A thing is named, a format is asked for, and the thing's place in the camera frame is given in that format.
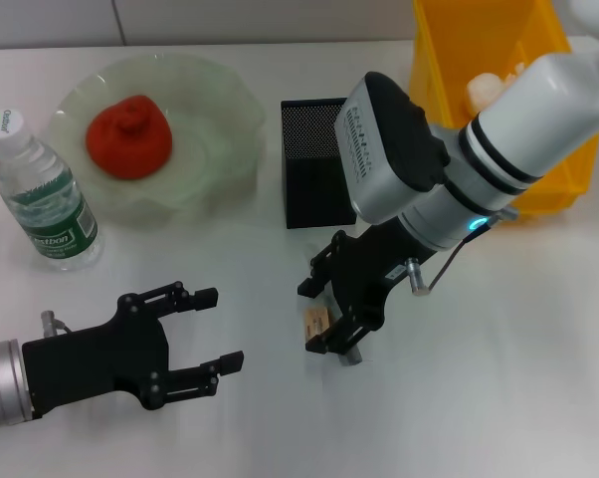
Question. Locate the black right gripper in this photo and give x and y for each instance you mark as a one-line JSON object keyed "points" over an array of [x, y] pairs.
{"points": [[369, 269]]}

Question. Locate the tan rectangular eraser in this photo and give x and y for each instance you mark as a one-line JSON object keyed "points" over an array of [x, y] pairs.
{"points": [[317, 321]]}

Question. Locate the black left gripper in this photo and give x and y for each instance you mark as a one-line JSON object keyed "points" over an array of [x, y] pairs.
{"points": [[95, 363]]}

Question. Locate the clear bottle with green label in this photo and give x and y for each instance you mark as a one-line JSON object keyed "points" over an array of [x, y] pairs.
{"points": [[56, 214]]}

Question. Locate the grey marker pen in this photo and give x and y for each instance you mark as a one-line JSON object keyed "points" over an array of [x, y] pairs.
{"points": [[351, 357]]}

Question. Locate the pale green glass fruit plate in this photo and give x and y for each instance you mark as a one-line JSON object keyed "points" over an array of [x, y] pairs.
{"points": [[215, 124]]}

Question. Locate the red-orange toy orange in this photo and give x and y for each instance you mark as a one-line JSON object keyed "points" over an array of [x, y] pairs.
{"points": [[130, 144]]}

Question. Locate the yellow plastic storage bin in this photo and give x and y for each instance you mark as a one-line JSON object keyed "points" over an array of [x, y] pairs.
{"points": [[434, 60]]}

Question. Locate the black mesh pen holder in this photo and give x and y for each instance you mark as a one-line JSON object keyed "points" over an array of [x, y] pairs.
{"points": [[309, 189]]}

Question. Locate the white paper ball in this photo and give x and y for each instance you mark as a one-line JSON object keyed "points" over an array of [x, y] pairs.
{"points": [[481, 89]]}

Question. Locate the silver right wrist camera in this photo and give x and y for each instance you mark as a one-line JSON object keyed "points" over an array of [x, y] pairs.
{"points": [[379, 164]]}

